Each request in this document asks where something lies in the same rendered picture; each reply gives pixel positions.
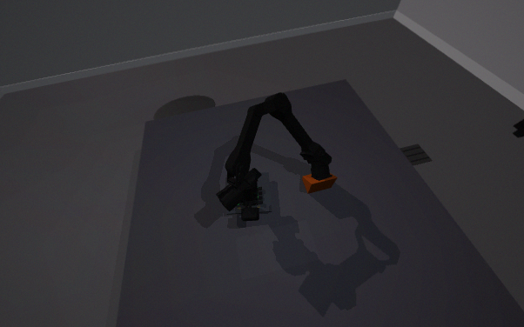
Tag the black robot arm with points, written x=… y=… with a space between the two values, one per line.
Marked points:
x=238 y=163

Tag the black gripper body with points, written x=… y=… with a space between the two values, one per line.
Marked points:
x=250 y=214

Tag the dark grey switch panel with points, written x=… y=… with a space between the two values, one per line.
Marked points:
x=264 y=196

